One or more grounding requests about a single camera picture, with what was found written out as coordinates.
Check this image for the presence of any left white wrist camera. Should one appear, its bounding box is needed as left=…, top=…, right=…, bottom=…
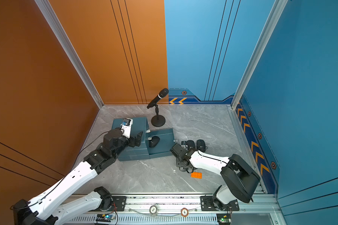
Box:
left=120, top=118, right=133, bottom=139

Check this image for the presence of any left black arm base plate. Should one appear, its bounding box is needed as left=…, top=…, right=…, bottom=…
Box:
left=92, top=196, right=127, bottom=212

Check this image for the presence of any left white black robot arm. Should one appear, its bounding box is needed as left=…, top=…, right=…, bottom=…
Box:
left=11, top=128, right=143, bottom=225

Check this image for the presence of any black microphone stand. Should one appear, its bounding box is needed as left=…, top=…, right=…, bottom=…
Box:
left=151, top=104, right=166, bottom=127

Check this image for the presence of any orange toy brick plate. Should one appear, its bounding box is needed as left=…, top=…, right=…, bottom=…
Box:
left=190, top=172, right=202, bottom=179

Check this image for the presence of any orange round rail sticker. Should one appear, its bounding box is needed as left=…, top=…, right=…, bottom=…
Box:
left=181, top=208, right=189, bottom=217

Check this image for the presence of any teal drawer cabinet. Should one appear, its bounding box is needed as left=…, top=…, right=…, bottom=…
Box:
left=118, top=117, right=150, bottom=161

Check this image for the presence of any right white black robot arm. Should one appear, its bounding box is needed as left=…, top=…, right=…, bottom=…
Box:
left=171, top=144, right=261, bottom=211

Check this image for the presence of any green circuit board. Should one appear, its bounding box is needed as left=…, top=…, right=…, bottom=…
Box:
left=216, top=214, right=232, bottom=225
left=95, top=214, right=116, bottom=224

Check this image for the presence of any left green circuit board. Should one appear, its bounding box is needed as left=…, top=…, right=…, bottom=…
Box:
left=95, top=214, right=116, bottom=224

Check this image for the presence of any black computer mouse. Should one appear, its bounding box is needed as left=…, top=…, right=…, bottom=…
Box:
left=149, top=136, right=160, bottom=148
left=186, top=140, right=196, bottom=151
left=196, top=139, right=207, bottom=152

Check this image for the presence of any black microphone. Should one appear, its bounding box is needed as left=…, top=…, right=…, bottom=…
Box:
left=147, top=88, right=169, bottom=109

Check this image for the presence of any right green circuit board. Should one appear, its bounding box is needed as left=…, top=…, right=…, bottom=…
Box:
left=216, top=214, right=232, bottom=225

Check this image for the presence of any aluminium front rail frame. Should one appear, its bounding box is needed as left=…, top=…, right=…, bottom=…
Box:
left=63, top=193, right=286, bottom=225

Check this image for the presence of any grey round rail sticker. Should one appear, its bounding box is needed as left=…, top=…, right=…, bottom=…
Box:
left=149, top=205, right=158, bottom=216

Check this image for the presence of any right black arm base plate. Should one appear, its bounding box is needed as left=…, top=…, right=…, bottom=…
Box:
left=200, top=196, right=239, bottom=212

